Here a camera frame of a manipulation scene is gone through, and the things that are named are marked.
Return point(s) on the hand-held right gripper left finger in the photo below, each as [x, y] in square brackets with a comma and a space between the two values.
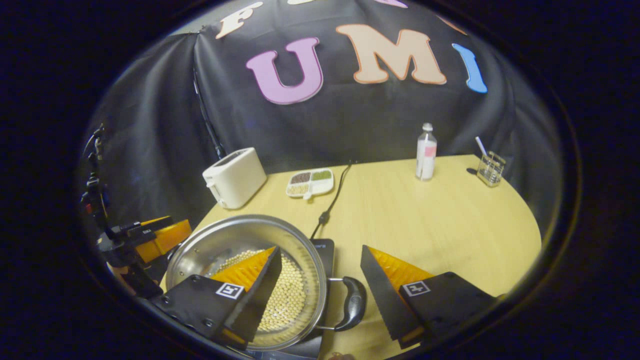
[260, 300]

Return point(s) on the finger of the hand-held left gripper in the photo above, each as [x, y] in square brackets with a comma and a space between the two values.
[165, 240]
[150, 225]

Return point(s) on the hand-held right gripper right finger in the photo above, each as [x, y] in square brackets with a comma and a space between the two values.
[384, 295]

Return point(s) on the black induction cooktop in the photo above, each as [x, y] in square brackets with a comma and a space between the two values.
[324, 255]

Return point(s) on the pile of yellow soybeans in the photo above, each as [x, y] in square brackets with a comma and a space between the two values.
[287, 300]

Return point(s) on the black equipment stand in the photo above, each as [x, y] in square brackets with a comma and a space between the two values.
[93, 190]

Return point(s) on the white toaster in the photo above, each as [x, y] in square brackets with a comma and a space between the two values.
[235, 177]

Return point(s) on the white divided bean tray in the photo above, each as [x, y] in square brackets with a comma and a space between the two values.
[322, 189]

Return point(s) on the clear bottle with pink label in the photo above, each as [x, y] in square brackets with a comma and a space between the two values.
[426, 160]

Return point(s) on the clear glass cup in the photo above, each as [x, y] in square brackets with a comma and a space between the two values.
[491, 172]

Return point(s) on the white stirring stick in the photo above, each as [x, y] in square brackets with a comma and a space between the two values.
[480, 146]

